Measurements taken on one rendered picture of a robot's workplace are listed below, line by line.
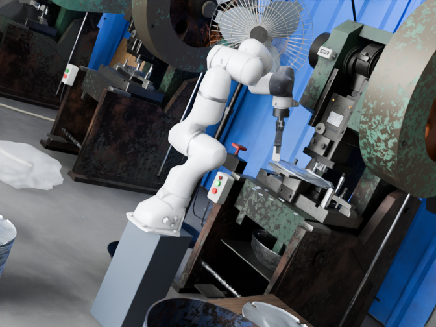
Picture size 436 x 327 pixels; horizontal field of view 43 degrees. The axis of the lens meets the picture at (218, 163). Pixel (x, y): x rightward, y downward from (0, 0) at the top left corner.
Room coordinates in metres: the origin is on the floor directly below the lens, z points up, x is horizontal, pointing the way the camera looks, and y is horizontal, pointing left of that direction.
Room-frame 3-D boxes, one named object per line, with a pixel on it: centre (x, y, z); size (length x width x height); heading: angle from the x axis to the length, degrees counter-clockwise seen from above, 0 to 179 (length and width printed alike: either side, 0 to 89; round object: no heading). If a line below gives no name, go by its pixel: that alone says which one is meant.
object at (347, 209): (2.43, -0.58, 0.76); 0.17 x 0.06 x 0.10; 45
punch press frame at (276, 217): (2.65, -0.56, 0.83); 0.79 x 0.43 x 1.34; 135
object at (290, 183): (2.43, -0.34, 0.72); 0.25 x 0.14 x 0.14; 135
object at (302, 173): (2.46, -0.37, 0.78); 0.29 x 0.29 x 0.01
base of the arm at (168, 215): (1.97, 0.12, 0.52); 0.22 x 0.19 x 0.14; 142
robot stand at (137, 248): (2.00, 0.10, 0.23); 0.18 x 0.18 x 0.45; 52
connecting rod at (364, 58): (2.55, -0.46, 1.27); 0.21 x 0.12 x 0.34; 135
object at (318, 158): (2.55, -0.46, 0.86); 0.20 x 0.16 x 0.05; 45
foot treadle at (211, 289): (2.45, -0.36, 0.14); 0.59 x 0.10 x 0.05; 135
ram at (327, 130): (2.52, -0.43, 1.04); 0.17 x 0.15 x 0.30; 135
